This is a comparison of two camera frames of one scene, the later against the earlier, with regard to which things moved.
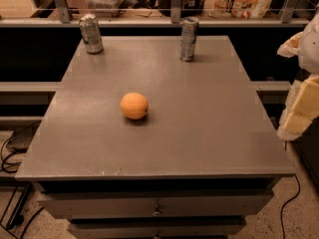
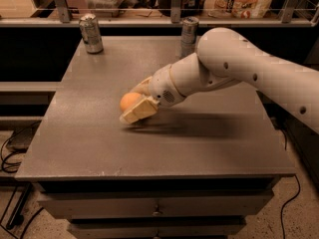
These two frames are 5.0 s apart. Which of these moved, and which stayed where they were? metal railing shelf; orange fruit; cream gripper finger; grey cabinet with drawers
Moved: cream gripper finger
Stayed: metal railing shelf; orange fruit; grey cabinet with drawers
